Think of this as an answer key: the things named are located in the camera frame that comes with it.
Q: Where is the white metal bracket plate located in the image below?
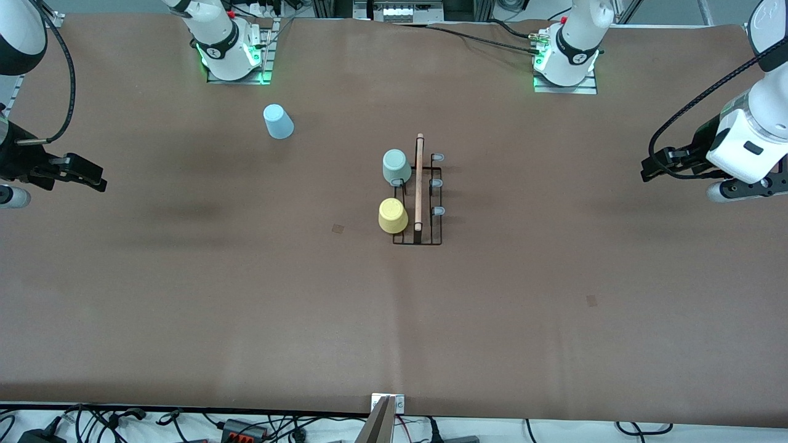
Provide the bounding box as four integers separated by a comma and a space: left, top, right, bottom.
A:
371, 394, 406, 414

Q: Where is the teal green plastic cup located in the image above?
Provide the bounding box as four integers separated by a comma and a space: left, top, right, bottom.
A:
382, 149, 412, 186

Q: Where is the yellow plastic cup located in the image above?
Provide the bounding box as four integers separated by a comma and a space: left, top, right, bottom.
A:
378, 198, 409, 235

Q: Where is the black wire cup holder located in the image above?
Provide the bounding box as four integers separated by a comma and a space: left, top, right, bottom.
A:
388, 133, 446, 246

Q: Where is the light blue plastic cup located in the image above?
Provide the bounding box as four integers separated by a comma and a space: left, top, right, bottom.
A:
263, 104, 295, 140

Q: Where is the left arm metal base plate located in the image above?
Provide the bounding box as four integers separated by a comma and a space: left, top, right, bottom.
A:
533, 68, 598, 95

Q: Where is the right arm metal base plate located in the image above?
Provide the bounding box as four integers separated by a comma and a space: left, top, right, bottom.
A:
206, 17, 273, 85

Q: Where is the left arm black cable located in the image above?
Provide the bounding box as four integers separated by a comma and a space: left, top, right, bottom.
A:
648, 40, 788, 180

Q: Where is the orange black connector block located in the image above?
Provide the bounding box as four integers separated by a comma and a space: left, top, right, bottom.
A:
220, 418, 270, 441

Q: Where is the black cable bundle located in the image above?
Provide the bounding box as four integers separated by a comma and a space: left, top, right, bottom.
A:
0, 403, 370, 443

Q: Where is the white power strip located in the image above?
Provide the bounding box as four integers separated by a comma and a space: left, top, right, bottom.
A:
237, 0, 308, 19

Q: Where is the table cover mat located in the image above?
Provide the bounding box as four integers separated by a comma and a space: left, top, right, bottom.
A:
0, 14, 788, 429

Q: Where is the grey camera post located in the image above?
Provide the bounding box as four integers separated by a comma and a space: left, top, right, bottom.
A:
356, 396, 396, 443

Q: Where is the black power adapter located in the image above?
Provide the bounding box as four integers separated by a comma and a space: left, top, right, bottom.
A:
17, 429, 67, 443

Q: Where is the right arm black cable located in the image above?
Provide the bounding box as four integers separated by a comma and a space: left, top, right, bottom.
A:
14, 0, 78, 146

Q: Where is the black base cable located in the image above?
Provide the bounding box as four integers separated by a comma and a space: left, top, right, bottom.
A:
394, 20, 545, 56

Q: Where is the black cable loop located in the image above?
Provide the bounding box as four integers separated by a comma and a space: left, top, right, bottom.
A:
616, 421, 673, 435

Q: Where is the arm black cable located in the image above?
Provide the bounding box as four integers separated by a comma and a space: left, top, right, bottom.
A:
648, 40, 788, 180
14, 0, 78, 146

